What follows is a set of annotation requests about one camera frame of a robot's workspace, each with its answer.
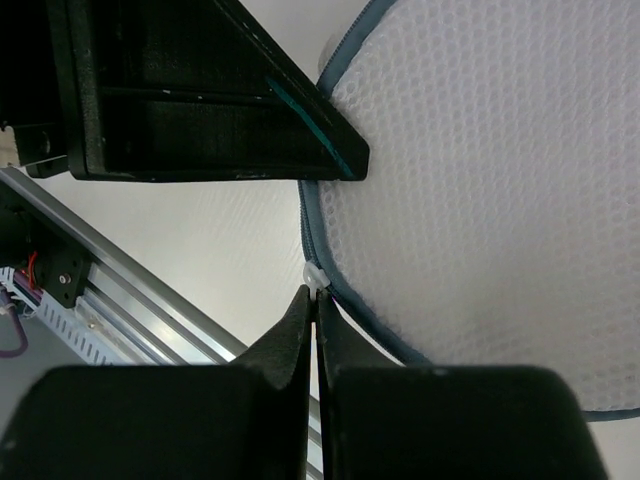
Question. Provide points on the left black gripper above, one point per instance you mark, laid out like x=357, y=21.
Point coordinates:
x=32, y=118

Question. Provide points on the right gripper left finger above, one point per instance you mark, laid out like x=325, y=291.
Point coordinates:
x=247, y=419

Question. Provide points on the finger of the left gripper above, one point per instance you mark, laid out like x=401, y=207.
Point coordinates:
x=190, y=91

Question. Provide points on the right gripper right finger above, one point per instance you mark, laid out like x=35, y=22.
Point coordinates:
x=380, y=420

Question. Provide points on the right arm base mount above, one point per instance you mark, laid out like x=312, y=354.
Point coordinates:
x=50, y=258

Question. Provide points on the white slotted cable duct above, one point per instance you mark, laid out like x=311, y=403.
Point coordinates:
x=78, y=335

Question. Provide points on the aluminium rail front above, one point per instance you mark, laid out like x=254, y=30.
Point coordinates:
x=152, y=325

